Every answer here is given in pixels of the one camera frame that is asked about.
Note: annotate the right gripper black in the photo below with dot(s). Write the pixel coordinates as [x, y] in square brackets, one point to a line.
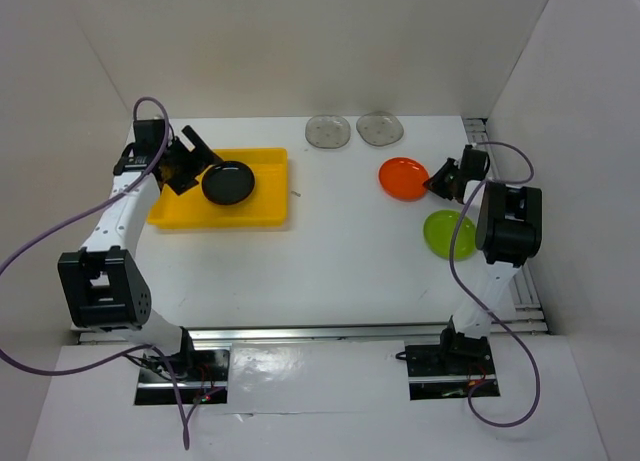
[435, 184]

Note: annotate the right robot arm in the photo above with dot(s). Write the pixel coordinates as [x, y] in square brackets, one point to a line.
[508, 233]

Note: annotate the clear glass plate left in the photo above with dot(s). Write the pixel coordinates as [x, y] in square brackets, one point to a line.
[327, 132]

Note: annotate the black plate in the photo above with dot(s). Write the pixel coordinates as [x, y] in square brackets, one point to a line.
[228, 183]

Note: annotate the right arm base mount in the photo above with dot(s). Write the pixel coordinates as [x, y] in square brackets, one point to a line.
[436, 376]

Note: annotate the yellow plastic bin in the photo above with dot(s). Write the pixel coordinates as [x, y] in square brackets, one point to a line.
[266, 206]

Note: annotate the clear glass plate right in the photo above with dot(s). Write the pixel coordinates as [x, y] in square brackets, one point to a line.
[379, 129]

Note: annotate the aluminium rail right side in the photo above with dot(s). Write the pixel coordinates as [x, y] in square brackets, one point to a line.
[521, 293]

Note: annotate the aluminium rail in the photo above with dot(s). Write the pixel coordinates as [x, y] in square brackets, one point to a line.
[521, 293]
[316, 333]

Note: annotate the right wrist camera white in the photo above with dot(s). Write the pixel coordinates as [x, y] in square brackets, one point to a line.
[472, 148]

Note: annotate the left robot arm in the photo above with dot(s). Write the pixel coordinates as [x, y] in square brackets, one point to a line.
[104, 289]

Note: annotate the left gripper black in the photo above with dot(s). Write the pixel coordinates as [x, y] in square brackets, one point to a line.
[197, 161]

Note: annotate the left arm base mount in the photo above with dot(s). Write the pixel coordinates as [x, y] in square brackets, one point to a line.
[205, 382]

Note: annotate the aluminium rail front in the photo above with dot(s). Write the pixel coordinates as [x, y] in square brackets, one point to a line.
[316, 333]

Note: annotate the orange plate back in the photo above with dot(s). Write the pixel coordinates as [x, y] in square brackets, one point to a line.
[403, 179]

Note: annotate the green plate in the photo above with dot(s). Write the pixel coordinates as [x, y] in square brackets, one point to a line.
[438, 230]

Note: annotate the clear glass plate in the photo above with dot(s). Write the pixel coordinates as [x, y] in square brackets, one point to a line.
[379, 129]
[327, 132]

